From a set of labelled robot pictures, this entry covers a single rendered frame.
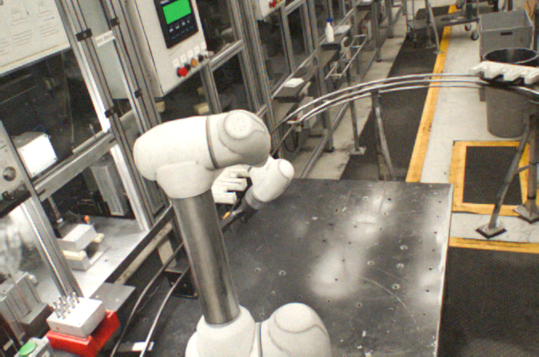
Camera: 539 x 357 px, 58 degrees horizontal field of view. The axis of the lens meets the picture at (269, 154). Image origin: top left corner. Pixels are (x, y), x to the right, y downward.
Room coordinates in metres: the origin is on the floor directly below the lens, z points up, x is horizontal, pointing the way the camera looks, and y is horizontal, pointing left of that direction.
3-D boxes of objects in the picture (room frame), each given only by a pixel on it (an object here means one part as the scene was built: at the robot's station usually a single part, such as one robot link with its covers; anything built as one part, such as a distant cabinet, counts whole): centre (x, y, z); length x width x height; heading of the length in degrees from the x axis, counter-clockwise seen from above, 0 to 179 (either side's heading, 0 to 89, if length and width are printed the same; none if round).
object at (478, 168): (2.85, -1.50, 0.01); 1.00 x 0.55 x 0.01; 153
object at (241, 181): (1.96, 0.17, 0.84); 0.36 x 0.14 x 0.10; 153
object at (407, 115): (5.39, -1.92, 0.01); 5.85 x 0.59 x 0.01; 153
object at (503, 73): (2.53, -1.40, 0.84); 0.37 x 0.14 x 0.10; 31
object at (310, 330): (0.97, 0.03, 0.85); 0.18 x 0.16 x 0.22; 85
